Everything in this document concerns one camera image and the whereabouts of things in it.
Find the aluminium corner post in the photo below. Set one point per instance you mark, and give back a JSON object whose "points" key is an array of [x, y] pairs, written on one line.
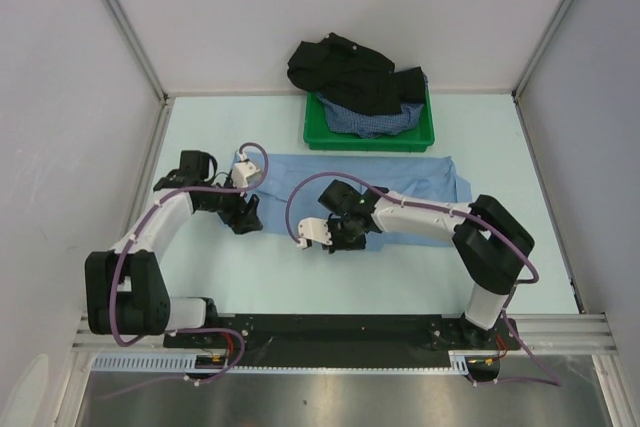
{"points": [[135, 47], [549, 33]]}

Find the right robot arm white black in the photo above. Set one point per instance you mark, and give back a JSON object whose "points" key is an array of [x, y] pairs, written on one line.
{"points": [[491, 243]]}

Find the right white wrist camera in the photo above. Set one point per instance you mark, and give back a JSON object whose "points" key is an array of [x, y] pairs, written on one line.
{"points": [[313, 230]]}

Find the green plastic bin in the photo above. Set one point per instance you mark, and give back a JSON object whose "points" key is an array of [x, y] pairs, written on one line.
{"points": [[317, 135]]}

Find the white slotted cable duct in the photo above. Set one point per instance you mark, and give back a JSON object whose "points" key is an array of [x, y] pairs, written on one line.
{"points": [[144, 362]]}

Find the dark blue checked shirt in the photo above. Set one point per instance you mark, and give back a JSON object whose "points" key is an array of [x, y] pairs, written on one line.
{"points": [[370, 119]]}

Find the light blue long sleeve shirt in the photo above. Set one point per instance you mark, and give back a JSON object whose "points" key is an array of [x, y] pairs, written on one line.
{"points": [[424, 178]]}

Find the black long sleeve shirt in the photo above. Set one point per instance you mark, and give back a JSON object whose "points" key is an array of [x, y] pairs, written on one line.
{"points": [[311, 60]]}

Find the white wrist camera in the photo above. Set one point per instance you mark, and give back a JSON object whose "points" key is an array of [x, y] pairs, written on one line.
{"points": [[313, 230], [245, 174]]}

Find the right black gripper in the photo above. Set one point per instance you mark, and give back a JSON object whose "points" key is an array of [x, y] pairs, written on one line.
{"points": [[359, 245]]}

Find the right aluminium corner post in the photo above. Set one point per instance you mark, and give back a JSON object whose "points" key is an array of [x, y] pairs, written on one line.
{"points": [[549, 33]]}

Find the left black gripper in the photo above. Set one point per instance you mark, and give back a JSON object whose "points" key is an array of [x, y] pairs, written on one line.
{"points": [[245, 221]]}

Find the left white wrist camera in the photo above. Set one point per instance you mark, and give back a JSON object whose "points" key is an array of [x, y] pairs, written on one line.
{"points": [[245, 174]]}

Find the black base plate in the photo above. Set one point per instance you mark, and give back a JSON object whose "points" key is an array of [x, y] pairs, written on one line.
{"points": [[355, 341]]}

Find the left aluminium corner post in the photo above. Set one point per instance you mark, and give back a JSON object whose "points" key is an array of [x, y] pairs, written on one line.
{"points": [[135, 47]]}

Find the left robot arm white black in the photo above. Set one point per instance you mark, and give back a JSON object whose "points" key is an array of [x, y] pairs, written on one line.
{"points": [[126, 294]]}

